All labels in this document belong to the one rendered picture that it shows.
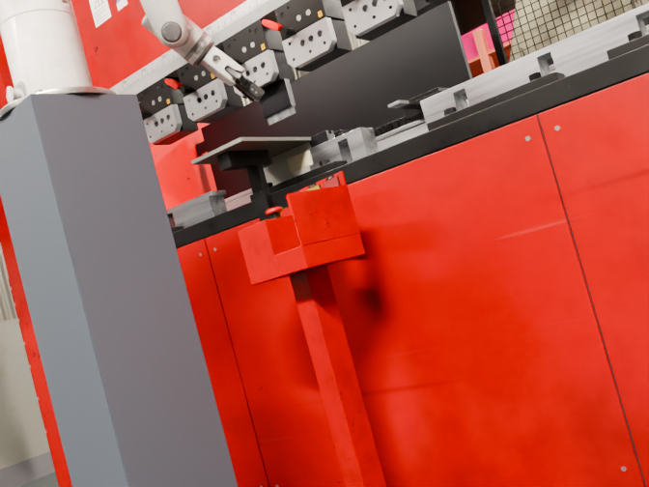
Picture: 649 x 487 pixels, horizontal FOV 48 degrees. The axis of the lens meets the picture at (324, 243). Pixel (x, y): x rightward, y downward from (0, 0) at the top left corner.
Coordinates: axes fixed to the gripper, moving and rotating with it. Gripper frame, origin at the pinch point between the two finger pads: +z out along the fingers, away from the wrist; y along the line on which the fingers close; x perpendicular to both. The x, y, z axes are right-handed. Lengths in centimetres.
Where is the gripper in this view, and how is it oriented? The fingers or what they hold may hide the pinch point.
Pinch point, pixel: (253, 93)
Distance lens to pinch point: 190.1
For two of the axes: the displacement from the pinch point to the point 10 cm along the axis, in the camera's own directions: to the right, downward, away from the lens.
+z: 7.6, 5.7, 3.2
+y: -2.7, -1.6, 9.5
